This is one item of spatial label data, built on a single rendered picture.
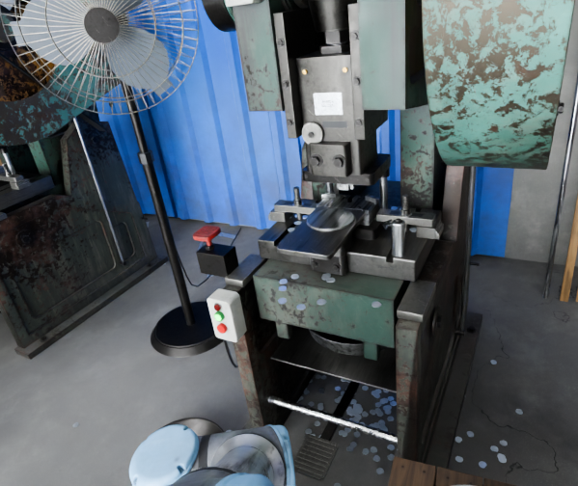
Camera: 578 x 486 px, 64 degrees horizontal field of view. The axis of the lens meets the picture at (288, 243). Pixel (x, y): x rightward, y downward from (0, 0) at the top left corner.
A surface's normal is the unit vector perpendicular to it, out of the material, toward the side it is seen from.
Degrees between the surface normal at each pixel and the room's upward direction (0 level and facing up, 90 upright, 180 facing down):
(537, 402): 0
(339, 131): 90
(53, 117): 90
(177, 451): 7
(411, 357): 90
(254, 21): 90
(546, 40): 107
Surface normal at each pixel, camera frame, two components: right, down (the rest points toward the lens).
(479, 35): -0.40, 0.70
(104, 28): 0.23, 0.52
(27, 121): 0.87, 0.14
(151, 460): -0.25, -0.85
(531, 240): -0.46, 0.47
